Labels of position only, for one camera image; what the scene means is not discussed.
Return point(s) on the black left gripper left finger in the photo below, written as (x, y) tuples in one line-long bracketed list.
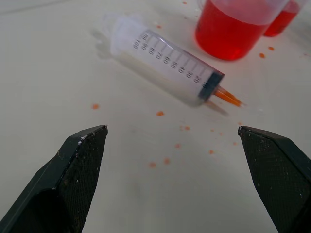
[(73, 174)]

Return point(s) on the large clear plastic syringe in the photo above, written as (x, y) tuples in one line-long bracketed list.
[(167, 65)]

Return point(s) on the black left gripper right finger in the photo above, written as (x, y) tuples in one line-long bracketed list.
[(279, 174)]

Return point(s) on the beaker with red liquid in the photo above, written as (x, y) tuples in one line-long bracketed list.
[(281, 20), (230, 29)]

